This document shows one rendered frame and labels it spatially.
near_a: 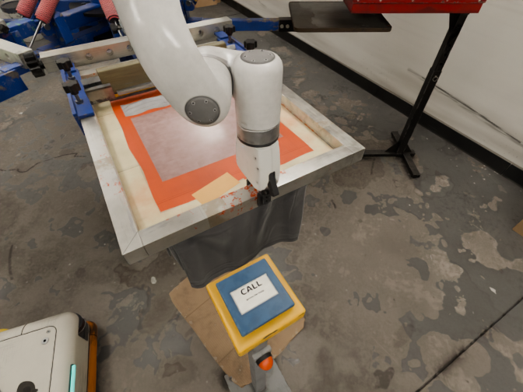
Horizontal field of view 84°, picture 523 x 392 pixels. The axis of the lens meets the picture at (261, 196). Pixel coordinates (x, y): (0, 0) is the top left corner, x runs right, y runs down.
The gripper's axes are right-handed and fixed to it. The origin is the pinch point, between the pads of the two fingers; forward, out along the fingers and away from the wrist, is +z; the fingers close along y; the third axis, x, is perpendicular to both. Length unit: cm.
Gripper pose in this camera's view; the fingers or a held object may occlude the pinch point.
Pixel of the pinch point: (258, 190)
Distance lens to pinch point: 63.2
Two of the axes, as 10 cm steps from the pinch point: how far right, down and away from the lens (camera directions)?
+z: 0.0, 6.6, 7.5
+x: 8.6, -3.8, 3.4
